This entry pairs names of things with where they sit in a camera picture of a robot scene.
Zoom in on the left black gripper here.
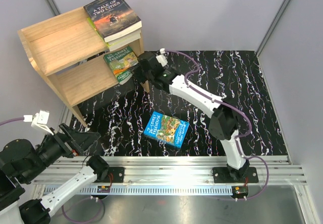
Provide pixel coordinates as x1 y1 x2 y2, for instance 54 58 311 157
21 123 101 183

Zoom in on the green 104-Storey Treehouse book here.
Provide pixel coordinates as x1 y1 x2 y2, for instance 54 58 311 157
103 46 138 85

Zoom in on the green 65-Storey Treehouse book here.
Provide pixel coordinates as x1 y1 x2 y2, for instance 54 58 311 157
87 17 141 51

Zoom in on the blue paperback book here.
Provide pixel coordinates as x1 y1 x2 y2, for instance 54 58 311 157
106 29 141 45

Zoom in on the dark Tale of Two Cities book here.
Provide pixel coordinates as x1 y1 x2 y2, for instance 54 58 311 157
83 0 142 43

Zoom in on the blue 26-Storey Treehouse book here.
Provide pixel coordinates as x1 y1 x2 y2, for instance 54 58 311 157
143 111 189 148

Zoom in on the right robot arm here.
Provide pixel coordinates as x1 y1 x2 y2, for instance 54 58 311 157
131 51 249 183

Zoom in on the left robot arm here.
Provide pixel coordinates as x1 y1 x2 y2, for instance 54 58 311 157
1 124 109 223

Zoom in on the black marble pattern mat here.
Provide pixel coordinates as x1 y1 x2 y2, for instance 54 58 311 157
70 50 287 156

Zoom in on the wooden two-tier shelf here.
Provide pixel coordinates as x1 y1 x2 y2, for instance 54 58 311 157
17 6 150 128

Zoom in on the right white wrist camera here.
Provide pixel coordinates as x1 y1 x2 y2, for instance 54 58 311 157
156 48 168 69

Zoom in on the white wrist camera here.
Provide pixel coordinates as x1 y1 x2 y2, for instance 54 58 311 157
23 110 54 135
156 48 168 69

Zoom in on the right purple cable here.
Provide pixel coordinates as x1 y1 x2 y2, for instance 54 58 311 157
165 49 268 201

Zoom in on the purple cable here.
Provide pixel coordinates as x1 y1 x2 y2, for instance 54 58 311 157
0 117 104 223
165 49 268 201

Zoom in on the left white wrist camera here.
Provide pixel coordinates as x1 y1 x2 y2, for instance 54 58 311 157
23 110 54 135

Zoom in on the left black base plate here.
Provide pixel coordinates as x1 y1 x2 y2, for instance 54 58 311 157
94 166 125 183

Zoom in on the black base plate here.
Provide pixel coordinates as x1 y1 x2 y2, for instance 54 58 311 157
94 166 125 183
212 166 259 184

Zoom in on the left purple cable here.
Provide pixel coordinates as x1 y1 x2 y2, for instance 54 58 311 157
0 117 104 223

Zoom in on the aluminium mounting rail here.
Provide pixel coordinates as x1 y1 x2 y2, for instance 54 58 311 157
34 155 307 196

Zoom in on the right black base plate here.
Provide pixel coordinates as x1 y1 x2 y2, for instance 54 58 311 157
212 166 259 184

